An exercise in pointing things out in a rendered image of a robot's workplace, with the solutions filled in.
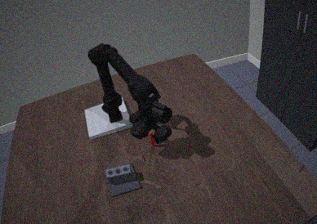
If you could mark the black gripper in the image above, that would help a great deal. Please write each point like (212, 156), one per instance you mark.
(161, 132)

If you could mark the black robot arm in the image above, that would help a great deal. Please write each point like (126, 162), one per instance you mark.
(138, 85)

